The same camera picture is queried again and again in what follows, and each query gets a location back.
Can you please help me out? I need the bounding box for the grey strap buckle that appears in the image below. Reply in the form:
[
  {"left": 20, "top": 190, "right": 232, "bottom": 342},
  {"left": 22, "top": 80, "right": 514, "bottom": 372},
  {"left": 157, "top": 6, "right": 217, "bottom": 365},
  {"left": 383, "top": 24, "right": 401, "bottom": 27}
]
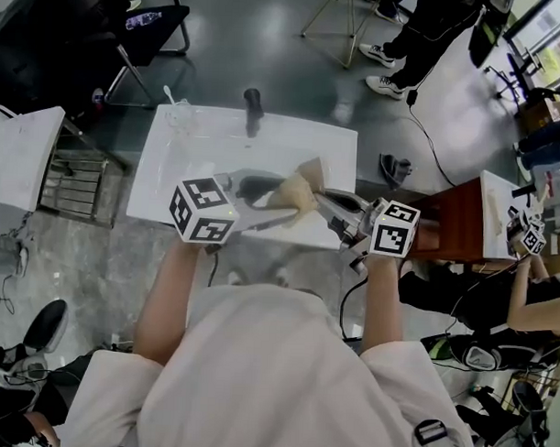
[{"left": 412, "top": 417, "right": 449, "bottom": 447}]

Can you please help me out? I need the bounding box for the gold wire stand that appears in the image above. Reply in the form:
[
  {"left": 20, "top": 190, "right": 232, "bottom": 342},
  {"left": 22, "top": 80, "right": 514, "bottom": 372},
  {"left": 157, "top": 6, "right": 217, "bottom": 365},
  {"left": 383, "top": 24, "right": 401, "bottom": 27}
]
[{"left": 297, "top": 0, "right": 381, "bottom": 71}]

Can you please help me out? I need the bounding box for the clear glass cup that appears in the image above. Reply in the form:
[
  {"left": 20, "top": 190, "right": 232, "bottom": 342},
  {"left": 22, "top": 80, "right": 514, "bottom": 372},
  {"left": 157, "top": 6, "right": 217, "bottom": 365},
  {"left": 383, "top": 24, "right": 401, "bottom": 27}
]
[{"left": 162, "top": 99, "right": 196, "bottom": 138}]

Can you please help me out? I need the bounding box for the dark grey cloth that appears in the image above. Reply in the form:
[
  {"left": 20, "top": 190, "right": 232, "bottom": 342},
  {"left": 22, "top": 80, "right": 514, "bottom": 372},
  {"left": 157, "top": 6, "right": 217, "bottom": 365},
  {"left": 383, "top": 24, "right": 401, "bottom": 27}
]
[{"left": 378, "top": 152, "right": 413, "bottom": 191}]

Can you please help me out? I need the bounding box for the white stone slab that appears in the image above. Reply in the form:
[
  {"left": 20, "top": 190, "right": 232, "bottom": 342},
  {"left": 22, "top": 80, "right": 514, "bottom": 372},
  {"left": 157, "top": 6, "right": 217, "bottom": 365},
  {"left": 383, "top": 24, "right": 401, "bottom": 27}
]
[{"left": 0, "top": 103, "right": 67, "bottom": 214}]

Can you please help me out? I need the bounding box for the beige cleaning cloth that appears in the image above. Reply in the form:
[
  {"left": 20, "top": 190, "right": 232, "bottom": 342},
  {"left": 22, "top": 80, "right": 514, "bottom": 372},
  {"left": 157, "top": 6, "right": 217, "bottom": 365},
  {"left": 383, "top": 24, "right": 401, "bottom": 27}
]
[{"left": 266, "top": 171, "right": 319, "bottom": 220}]

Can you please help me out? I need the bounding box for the plastic water bottle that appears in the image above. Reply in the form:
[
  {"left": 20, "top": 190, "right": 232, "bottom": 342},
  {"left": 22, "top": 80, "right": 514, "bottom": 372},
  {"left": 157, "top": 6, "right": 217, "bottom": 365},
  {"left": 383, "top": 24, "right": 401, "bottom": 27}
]
[{"left": 125, "top": 9, "right": 164, "bottom": 33}]

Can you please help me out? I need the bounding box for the person's white shirt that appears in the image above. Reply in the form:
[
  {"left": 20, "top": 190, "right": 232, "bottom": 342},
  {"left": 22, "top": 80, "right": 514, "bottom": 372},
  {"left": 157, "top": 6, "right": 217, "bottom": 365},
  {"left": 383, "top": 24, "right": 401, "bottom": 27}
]
[{"left": 59, "top": 277, "right": 480, "bottom": 447}]

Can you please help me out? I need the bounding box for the person's left forearm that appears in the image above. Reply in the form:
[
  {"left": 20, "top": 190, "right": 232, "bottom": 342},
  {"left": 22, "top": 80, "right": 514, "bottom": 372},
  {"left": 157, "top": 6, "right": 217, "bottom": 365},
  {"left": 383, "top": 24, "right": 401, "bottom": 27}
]
[{"left": 132, "top": 238, "right": 216, "bottom": 367}]

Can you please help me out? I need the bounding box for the large glass window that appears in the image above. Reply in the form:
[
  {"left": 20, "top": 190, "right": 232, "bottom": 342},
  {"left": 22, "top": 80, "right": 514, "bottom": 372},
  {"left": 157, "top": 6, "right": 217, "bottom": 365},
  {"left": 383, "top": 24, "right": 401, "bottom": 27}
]
[{"left": 502, "top": 0, "right": 560, "bottom": 92}]

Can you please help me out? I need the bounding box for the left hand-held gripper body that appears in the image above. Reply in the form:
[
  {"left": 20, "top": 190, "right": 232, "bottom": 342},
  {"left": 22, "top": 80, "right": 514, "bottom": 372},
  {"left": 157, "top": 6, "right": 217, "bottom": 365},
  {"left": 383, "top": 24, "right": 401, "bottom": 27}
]
[{"left": 168, "top": 169, "right": 247, "bottom": 246}]

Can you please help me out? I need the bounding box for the black office chair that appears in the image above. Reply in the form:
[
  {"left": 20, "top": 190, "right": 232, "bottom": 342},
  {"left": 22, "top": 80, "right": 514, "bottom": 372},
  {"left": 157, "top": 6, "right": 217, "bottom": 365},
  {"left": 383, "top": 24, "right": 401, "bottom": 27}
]
[{"left": 483, "top": 50, "right": 544, "bottom": 103}]

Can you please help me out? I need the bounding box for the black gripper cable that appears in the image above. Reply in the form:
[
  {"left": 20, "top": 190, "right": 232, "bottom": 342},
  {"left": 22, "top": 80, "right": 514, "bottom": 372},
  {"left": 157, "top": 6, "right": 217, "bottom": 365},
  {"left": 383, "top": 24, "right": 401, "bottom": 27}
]
[{"left": 338, "top": 260, "right": 371, "bottom": 341}]

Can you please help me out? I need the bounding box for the person's right forearm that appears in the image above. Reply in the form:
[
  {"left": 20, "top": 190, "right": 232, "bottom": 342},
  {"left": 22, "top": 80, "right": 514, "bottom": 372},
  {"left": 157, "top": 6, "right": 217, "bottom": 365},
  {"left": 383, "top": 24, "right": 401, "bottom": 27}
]
[{"left": 360, "top": 255, "right": 408, "bottom": 356}]

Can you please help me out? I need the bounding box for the grey black backpack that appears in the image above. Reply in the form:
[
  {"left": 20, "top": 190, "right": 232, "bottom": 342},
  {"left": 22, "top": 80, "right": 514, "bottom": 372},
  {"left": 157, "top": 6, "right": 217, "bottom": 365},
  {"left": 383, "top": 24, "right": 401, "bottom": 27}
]
[{"left": 0, "top": 297, "right": 71, "bottom": 418}]

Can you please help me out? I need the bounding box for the metal rack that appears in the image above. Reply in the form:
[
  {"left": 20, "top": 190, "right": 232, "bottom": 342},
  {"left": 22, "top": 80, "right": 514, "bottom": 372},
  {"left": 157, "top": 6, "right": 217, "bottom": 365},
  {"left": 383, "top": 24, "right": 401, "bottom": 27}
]
[{"left": 36, "top": 117, "right": 131, "bottom": 230}]

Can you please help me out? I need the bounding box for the wooden cabinet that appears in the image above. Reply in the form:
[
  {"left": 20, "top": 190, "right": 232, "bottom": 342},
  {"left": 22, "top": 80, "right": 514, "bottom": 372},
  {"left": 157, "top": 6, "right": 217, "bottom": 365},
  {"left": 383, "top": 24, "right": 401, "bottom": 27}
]
[{"left": 404, "top": 174, "right": 521, "bottom": 267}]

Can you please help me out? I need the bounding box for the cardboard box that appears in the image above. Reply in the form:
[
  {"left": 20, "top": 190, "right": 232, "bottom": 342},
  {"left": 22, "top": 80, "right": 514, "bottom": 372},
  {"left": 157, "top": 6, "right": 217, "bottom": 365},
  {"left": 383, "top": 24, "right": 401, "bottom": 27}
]
[{"left": 521, "top": 95, "right": 560, "bottom": 133}]

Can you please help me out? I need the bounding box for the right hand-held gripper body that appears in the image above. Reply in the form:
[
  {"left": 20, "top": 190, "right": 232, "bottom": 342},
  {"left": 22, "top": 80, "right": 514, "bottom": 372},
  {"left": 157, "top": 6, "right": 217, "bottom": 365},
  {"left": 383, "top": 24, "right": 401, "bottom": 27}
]
[{"left": 339, "top": 197, "right": 422, "bottom": 276}]

